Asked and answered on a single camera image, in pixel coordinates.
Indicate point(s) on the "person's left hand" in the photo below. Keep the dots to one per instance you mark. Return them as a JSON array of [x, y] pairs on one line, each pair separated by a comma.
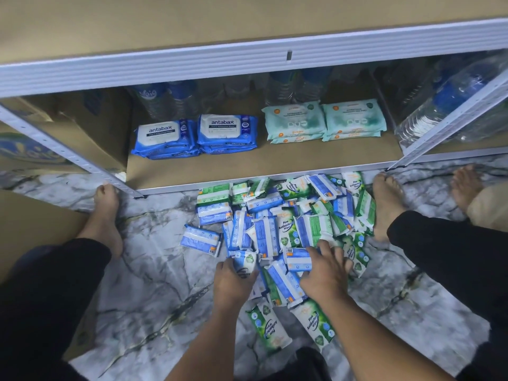
[[234, 288]]

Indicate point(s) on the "person's right hand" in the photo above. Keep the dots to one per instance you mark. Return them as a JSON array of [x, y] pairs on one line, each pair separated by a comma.
[[325, 277]]

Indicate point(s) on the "pile of wipes packets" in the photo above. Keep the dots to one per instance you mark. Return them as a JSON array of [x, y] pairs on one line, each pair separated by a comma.
[[317, 222]]

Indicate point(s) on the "grey metal shelf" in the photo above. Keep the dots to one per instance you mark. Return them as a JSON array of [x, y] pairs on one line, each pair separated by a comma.
[[238, 59]]

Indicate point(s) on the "person's left forearm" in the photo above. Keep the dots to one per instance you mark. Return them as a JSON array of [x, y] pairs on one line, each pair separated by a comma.
[[210, 345]]

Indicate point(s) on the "person's right forearm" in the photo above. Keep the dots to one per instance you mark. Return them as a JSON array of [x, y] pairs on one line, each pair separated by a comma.
[[373, 345]]

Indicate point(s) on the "person's right foot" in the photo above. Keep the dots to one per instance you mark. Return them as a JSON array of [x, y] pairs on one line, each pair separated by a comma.
[[387, 204]]

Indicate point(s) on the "person's foot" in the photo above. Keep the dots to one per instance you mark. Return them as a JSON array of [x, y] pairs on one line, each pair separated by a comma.
[[387, 204], [466, 188], [103, 222]]

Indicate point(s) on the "person's right leg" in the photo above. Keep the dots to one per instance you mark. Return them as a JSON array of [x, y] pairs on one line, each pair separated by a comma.
[[460, 273]]

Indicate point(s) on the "person's left foot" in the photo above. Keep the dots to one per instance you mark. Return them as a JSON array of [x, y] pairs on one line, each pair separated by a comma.
[[103, 222]]

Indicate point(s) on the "black bag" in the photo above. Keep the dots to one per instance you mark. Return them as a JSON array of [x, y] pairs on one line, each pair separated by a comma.
[[301, 369]]

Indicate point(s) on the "water bottles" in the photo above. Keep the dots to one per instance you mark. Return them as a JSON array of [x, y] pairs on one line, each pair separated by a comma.
[[444, 99]]

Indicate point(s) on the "cardboard box blue print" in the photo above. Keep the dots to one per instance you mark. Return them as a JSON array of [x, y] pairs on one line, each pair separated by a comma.
[[63, 123]]

